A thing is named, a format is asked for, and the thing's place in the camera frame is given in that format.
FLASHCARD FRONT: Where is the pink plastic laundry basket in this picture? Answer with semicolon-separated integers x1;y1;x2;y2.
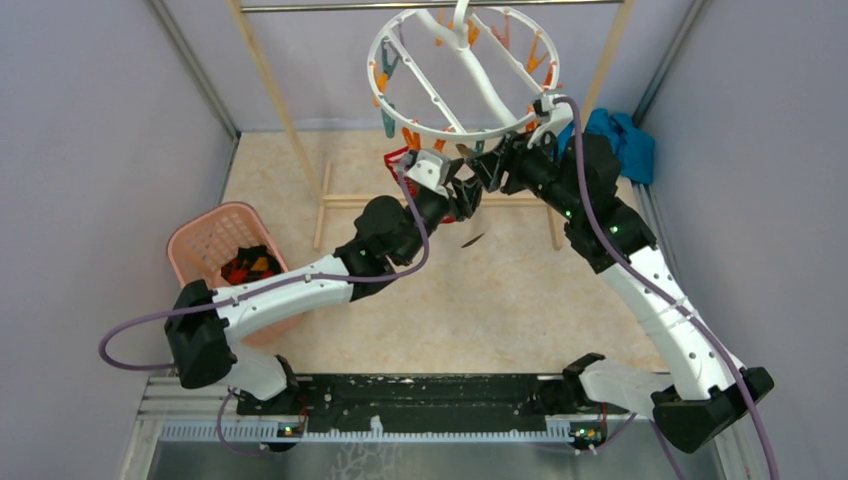
165;201;306;347

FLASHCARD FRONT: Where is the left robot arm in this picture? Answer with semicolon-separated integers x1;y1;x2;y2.
164;177;483;414

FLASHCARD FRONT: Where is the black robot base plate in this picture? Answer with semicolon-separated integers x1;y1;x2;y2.
236;373;631;435

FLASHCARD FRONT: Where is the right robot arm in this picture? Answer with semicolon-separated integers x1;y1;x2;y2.
468;134;774;453

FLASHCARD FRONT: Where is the red snowflake sock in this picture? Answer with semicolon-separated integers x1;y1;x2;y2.
384;148;458;229

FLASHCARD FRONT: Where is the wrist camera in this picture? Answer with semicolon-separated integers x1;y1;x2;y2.
403;149;450;199
527;90;574;147

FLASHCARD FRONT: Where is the white round clip hanger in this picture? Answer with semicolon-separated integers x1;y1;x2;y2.
366;1;562;149

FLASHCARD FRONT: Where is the red black plaid sock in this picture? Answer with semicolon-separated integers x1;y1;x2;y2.
219;245;283;285

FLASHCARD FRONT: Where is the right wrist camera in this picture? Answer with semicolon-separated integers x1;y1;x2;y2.
527;90;574;147

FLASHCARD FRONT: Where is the blue crumpled cloth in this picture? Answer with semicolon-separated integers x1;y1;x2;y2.
585;108;656;185

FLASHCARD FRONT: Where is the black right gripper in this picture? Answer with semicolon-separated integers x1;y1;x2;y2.
468;122;582;219

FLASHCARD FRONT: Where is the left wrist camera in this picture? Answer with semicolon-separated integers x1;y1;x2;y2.
403;149;450;199

